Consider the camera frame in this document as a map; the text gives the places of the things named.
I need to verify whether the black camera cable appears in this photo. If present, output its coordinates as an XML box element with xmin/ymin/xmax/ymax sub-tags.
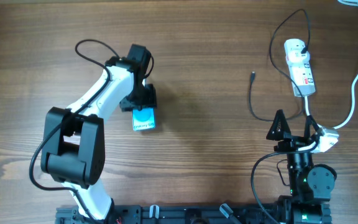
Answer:
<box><xmin>28</xmin><ymin>39</ymin><xmax>121</xmax><ymax>224</ymax></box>
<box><xmin>250</xmin><ymin>141</ymin><xmax>318</xmax><ymax>224</ymax></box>

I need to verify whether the white power strip cord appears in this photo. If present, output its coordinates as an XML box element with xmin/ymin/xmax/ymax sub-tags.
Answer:
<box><xmin>303</xmin><ymin>2</ymin><xmax>358</xmax><ymax>130</ymax></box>

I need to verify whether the black left camera cable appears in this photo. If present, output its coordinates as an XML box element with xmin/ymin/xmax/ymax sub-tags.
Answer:
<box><xmin>28</xmin><ymin>39</ymin><xmax>121</xmax><ymax>224</ymax></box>

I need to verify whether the white power strip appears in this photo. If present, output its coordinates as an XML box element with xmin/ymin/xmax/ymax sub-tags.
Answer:
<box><xmin>284</xmin><ymin>39</ymin><xmax>316</xmax><ymax>97</ymax></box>

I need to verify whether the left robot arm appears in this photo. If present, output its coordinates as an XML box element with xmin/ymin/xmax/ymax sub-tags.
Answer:
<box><xmin>34</xmin><ymin>44</ymin><xmax>157</xmax><ymax>223</ymax></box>

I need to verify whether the turquoise screen smartphone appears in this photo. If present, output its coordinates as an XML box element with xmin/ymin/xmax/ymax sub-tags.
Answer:
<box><xmin>132</xmin><ymin>108</ymin><xmax>155</xmax><ymax>131</ymax></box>

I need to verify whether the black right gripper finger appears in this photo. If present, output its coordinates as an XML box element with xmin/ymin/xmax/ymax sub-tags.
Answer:
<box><xmin>303</xmin><ymin>115</ymin><xmax>319</xmax><ymax>138</ymax></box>
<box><xmin>266</xmin><ymin>110</ymin><xmax>291</xmax><ymax>140</ymax></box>

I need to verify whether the black charging cable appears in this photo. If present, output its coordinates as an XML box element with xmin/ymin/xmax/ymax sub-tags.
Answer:
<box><xmin>247</xmin><ymin>8</ymin><xmax>311</xmax><ymax>122</ymax></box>

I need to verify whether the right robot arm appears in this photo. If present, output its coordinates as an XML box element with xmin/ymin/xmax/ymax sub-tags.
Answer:
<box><xmin>266</xmin><ymin>110</ymin><xmax>339</xmax><ymax>224</ymax></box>

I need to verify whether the black right camera cable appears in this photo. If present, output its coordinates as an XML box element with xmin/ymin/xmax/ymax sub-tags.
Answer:
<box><xmin>250</xmin><ymin>141</ymin><xmax>318</xmax><ymax>224</ymax></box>

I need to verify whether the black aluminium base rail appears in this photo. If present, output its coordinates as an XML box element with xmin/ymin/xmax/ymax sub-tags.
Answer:
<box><xmin>55</xmin><ymin>203</ymin><xmax>332</xmax><ymax>224</ymax></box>

